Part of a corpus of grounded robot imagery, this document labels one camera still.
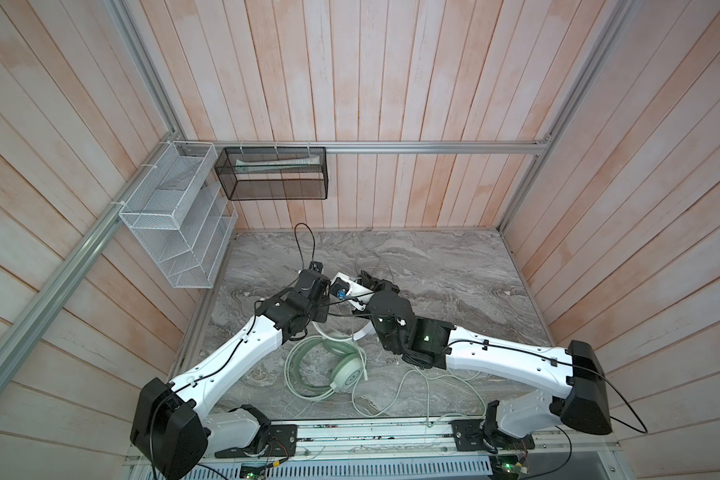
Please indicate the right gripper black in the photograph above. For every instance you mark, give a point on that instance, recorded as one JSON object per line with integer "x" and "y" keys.
{"x": 381, "y": 287}

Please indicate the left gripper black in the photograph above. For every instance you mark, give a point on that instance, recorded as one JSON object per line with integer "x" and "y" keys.
{"x": 321, "y": 317}

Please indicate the white headphones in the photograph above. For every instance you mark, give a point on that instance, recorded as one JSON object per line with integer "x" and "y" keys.
{"x": 336, "y": 320}

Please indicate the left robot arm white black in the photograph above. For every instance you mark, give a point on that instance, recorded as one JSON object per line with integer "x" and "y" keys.
{"x": 173, "y": 425}

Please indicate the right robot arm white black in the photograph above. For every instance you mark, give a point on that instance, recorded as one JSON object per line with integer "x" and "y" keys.
{"x": 569, "y": 384}

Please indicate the green headphones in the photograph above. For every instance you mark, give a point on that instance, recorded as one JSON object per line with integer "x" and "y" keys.
{"x": 344, "y": 376}

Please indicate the black mesh basket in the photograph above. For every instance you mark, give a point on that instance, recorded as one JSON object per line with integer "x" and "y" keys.
{"x": 273, "y": 173}

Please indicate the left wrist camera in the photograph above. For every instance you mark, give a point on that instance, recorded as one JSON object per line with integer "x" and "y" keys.
{"x": 316, "y": 266}

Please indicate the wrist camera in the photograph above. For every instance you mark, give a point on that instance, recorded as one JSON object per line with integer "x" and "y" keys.
{"x": 345, "y": 290}
{"x": 316, "y": 266}

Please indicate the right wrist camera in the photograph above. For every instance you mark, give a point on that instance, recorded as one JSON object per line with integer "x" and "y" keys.
{"x": 345, "y": 290}

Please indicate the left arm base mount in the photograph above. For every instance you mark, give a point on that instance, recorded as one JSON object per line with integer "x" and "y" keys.
{"x": 270, "y": 441}

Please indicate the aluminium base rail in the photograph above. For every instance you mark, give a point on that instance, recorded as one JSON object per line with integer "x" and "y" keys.
{"x": 410, "y": 448}

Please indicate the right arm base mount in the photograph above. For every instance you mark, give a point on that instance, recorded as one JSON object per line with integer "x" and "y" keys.
{"x": 484, "y": 435}

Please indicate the white wire mesh shelf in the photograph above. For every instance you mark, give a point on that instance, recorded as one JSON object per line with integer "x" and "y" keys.
{"x": 179, "y": 216}

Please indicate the aluminium frame bar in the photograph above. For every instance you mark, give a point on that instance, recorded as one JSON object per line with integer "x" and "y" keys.
{"x": 394, "y": 147}

